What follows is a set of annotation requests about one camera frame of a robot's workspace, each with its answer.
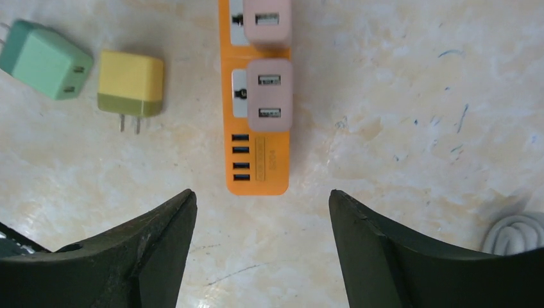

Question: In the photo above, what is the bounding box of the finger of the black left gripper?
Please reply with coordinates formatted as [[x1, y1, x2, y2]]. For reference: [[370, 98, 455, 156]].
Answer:
[[1, 223, 43, 258]]

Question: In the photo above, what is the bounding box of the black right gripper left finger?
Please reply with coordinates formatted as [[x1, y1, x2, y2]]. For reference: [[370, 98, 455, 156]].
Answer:
[[1, 189, 198, 307]]

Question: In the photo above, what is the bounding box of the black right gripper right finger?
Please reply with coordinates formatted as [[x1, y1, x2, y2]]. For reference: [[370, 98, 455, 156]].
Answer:
[[328, 190, 543, 307]]

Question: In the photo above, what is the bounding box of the orange power strip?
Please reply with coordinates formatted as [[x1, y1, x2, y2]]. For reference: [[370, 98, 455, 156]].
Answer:
[[218, 1, 294, 196]]

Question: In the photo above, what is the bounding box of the pink plug adapter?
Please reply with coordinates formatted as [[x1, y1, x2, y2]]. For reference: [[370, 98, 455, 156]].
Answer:
[[242, 0, 293, 49], [246, 58, 294, 132]]

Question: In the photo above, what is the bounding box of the yellow plug adapter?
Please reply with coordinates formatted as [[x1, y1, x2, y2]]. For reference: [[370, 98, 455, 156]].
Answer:
[[97, 49, 165, 135]]

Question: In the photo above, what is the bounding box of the green plug adapter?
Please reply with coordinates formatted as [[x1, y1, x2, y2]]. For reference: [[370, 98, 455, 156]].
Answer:
[[1, 19, 94, 100]]

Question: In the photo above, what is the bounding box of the grey cable of white strip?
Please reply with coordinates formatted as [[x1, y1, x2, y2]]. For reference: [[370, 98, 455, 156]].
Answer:
[[481, 212, 544, 257]]

